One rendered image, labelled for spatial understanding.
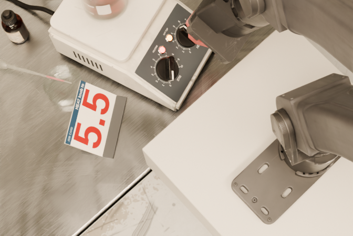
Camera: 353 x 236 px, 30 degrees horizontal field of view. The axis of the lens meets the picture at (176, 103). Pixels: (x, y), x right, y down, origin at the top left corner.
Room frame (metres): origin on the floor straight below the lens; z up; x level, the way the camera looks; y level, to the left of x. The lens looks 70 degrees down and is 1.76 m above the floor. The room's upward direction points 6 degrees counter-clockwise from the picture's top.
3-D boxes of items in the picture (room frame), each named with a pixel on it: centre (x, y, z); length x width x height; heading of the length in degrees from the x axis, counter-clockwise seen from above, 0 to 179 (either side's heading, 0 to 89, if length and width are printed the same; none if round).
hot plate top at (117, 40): (0.43, 0.08, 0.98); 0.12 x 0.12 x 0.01; 55
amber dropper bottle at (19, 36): (0.45, 0.22, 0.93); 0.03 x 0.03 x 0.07
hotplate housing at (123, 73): (0.42, 0.05, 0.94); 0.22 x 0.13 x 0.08; 55
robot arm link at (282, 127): (0.21, -0.15, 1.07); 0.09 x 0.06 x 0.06; 107
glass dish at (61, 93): (0.36, 0.15, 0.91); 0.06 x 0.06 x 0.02
